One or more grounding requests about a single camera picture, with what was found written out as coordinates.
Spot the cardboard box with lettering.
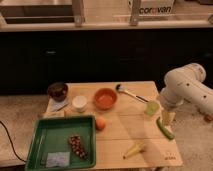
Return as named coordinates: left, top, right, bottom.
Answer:
left=126, top=0, right=176, bottom=16

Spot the orange fruit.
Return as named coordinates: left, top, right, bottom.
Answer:
left=95, top=117, right=106, bottom=131

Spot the red grape bunch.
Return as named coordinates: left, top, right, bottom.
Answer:
left=68, top=135, right=87, bottom=159

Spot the green plastic tray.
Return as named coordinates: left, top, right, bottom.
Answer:
left=25, top=115, right=96, bottom=171

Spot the white cloth with knife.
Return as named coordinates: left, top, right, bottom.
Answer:
left=47, top=98, right=69, bottom=112

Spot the black cable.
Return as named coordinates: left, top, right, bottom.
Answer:
left=0, top=120, right=27, bottom=164

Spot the blue grey sponge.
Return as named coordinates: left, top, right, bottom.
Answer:
left=46, top=152, right=70, bottom=168

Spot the red bowl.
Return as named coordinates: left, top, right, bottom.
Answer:
left=93, top=88, right=117, bottom=110

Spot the yellow banana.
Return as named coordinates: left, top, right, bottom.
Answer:
left=123, top=142, right=146, bottom=159

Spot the dark brown bowl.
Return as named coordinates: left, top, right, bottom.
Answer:
left=47, top=82, right=68, bottom=102

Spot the green cup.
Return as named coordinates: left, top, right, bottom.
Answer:
left=145, top=101, right=159, bottom=116

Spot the white cup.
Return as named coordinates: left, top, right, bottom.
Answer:
left=72, top=95, right=87, bottom=112

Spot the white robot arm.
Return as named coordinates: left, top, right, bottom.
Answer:
left=159, top=63, right=213, bottom=119

